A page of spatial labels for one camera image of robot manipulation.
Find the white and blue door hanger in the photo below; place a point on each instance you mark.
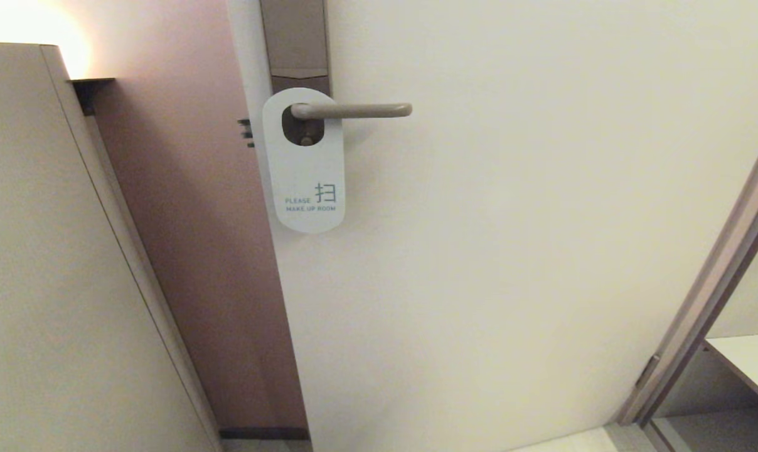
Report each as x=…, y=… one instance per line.
x=304, y=176

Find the brown door lock plate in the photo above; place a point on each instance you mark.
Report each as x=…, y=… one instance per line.
x=294, y=37

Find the dark baseboard strip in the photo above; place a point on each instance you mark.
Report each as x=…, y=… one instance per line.
x=263, y=433

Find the beige closet shelf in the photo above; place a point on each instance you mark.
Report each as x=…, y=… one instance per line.
x=752, y=364

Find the dark wall lamp bracket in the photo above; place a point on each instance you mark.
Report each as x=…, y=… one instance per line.
x=91, y=91

